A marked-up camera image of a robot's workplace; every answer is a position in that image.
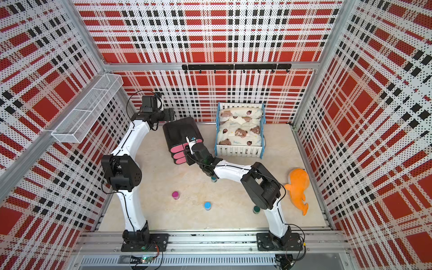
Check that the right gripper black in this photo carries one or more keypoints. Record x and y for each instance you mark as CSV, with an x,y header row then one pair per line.
x,y
189,159

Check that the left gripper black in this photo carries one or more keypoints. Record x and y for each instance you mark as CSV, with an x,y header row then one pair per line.
x,y
169,114

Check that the black pink drawer cabinet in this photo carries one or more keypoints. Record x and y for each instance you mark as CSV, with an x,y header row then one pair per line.
x,y
176,133

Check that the magenta paint can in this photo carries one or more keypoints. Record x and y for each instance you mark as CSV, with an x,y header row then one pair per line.
x,y
175,195

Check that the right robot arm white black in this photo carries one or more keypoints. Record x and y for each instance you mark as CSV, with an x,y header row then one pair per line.
x,y
260,185

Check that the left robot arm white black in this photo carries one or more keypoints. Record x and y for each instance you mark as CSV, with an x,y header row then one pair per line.
x,y
124,175

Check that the light blue paint can front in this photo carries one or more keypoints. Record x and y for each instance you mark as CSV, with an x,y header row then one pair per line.
x,y
207,206

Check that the dark green paint can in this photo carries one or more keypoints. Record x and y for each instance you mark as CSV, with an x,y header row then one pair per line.
x,y
256,210

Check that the blue white doll bed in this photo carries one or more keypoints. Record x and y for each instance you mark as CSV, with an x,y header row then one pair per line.
x,y
242,151

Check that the bear print blanket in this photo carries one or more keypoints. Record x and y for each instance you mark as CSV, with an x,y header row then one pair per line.
x,y
240,126

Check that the orange plush whale toy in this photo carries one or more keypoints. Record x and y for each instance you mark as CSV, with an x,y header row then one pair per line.
x,y
298,182

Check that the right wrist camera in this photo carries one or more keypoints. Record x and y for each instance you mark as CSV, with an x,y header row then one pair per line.
x,y
191,141

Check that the white wire mesh shelf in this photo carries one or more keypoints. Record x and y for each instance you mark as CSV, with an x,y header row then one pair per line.
x,y
77,124

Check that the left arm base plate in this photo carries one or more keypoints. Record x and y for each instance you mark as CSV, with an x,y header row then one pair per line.
x,y
156,242

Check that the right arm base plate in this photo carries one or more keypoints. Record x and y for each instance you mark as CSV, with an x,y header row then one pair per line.
x,y
290,242

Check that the black wall hook rail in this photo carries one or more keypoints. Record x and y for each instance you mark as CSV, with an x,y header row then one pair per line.
x,y
217,67

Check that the aluminium mounting rail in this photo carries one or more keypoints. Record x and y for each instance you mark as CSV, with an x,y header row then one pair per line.
x,y
214,242

